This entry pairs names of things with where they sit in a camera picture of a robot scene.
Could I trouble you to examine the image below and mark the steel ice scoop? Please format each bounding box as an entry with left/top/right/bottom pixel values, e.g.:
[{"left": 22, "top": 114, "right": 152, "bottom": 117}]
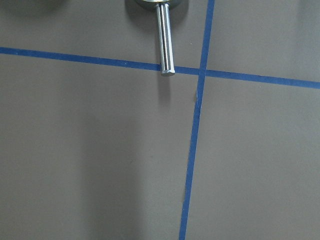
[{"left": 135, "top": 0, "right": 182, "bottom": 77}]

